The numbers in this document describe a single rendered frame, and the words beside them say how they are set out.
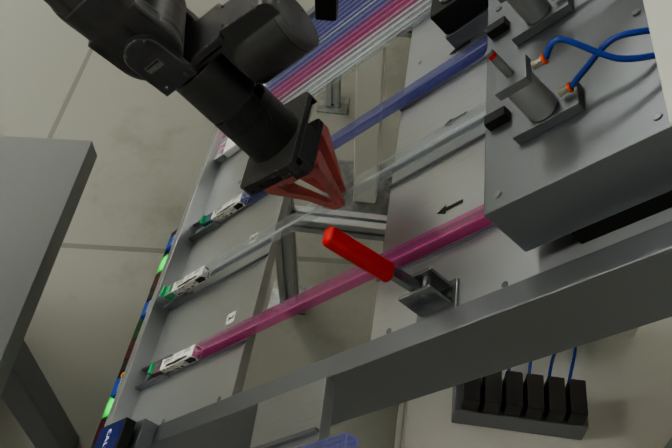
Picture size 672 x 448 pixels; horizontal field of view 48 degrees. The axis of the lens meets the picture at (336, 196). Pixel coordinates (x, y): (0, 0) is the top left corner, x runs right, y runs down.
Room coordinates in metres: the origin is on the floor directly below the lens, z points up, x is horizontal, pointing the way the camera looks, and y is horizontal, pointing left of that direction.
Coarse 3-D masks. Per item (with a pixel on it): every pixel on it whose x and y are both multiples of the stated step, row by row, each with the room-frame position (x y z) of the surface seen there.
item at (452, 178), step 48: (432, 48) 0.67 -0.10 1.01; (432, 96) 0.59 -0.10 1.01; (480, 96) 0.54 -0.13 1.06; (480, 144) 0.47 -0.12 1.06; (432, 192) 0.45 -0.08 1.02; (480, 192) 0.42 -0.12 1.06; (384, 240) 0.43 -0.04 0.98; (480, 240) 0.37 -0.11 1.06; (576, 240) 0.32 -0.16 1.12; (384, 288) 0.37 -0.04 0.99; (480, 288) 0.32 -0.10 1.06
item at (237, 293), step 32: (224, 160) 0.78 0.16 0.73; (224, 192) 0.70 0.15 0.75; (224, 224) 0.63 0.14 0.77; (256, 224) 0.58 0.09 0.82; (192, 256) 0.61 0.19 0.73; (256, 256) 0.52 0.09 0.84; (192, 288) 0.54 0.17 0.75; (224, 288) 0.50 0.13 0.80; (256, 288) 0.47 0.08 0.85; (192, 320) 0.48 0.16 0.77; (224, 320) 0.45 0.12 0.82; (160, 352) 0.46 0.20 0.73; (224, 352) 0.40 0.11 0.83; (160, 384) 0.41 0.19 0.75; (192, 384) 0.38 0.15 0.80; (224, 384) 0.36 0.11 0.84; (160, 416) 0.37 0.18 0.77
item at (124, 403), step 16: (208, 160) 0.78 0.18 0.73; (208, 176) 0.75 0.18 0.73; (192, 192) 0.72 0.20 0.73; (208, 192) 0.72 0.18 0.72; (192, 208) 0.69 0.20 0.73; (192, 224) 0.66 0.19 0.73; (176, 240) 0.63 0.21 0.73; (176, 256) 0.60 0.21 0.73; (176, 272) 0.58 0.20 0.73; (160, 288) 0.55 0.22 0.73; (160, 304) 0.53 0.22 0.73; (144, 320) 0.51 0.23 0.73; (160, 320) 0.51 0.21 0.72; (144, 336) 0.48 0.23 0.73; (144, 352) 0.46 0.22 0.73; (128, 368) 0.44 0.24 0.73; (128, 384) 0.42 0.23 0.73; (128, 400) 0.40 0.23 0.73; (112, 416) 0.38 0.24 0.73; (128, 416) 0.39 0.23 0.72
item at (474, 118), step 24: (456, 120) 0.50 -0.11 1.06; (480, 120) 0.49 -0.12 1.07; (432, 144) 0.50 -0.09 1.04; (384, 168) 0.50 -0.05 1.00; (360, 192) 0.50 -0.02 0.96; (288, 216) 0.53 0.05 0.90; (312, 216) 0.51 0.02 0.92; (264, 240) 0.52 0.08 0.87; (216, 264) 0.53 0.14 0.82; (168, 288) 0.54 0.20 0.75
